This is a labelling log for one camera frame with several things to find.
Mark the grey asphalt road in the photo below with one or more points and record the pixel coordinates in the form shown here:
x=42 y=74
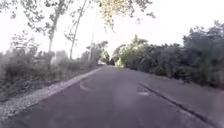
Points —
x=110 y=100

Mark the leaning thin-trunked tree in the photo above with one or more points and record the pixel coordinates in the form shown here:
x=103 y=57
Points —
x=75 y=33

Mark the tall thin-trunked tree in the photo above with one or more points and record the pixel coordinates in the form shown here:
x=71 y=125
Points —
x=51 y=35

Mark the low grey bushes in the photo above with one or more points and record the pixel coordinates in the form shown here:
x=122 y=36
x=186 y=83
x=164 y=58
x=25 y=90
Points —
x=26 y=70

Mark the row of trees and bushes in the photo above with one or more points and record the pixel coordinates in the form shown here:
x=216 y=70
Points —
x=200 y=60

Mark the pale gravel strip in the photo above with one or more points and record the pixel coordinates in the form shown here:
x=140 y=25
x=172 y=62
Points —
x=20 y=101

